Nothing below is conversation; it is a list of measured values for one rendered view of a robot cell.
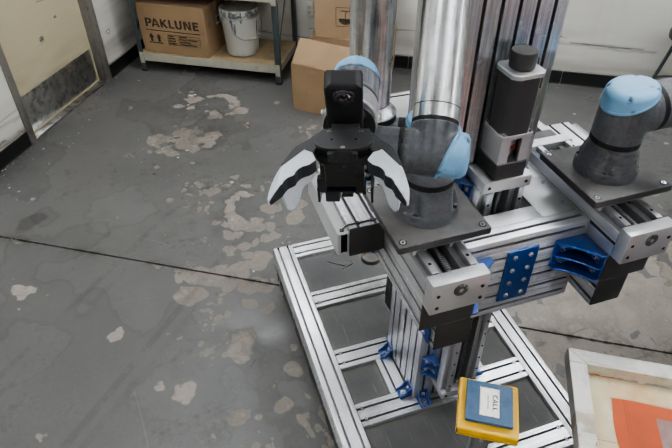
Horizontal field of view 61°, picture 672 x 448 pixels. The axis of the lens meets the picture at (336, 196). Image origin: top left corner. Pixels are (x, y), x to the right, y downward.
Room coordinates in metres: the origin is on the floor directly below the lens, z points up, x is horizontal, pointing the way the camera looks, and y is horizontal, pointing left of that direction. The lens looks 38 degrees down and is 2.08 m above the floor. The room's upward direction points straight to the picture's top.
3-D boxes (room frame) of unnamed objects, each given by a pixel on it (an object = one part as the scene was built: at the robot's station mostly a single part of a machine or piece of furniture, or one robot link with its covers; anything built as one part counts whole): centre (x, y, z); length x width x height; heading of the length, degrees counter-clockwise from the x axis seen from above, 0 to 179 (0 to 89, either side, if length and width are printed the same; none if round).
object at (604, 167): (1.16, -0.67, 1.31); 0.15 x 0.15 x 0.10
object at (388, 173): (0.52, -0.06, 1.68); 0.09 x 0.03 x 0.06; 31
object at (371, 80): (0.77, -0.03, 1.67); 0.11 x 0.08 x 0.09; 175
